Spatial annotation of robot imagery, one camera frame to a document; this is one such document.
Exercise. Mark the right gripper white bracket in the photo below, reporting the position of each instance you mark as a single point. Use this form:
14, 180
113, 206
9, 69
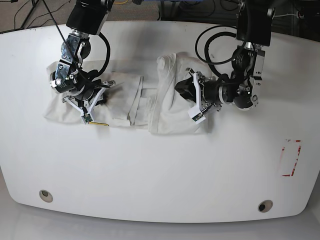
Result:
88, 98

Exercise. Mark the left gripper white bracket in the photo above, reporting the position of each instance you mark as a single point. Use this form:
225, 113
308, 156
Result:
202, 90

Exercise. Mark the white printed t-shirt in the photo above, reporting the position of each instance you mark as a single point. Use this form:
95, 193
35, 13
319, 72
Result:
144, 95

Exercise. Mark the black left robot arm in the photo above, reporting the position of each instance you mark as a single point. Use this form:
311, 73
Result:
238, 79

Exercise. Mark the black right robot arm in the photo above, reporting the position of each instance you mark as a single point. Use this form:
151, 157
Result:
86, 19

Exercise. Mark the red tape rectangle marking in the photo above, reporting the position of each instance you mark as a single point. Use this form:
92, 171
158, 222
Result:
289, 157

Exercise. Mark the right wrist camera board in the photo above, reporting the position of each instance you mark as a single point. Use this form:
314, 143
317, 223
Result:
86, 118

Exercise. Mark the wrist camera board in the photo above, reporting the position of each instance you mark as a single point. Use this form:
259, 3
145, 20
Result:
199, 118
86, 118

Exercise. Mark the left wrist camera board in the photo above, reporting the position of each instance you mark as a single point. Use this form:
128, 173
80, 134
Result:
199, 118

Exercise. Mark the left table cable grommet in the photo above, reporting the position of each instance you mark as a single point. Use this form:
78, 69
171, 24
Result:
45, 196

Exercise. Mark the table cable grommet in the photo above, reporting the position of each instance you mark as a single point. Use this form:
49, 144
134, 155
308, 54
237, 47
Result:
45, 196
265, 206

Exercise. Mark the right table cable grommet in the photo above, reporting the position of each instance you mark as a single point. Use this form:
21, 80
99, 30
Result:
265, 206

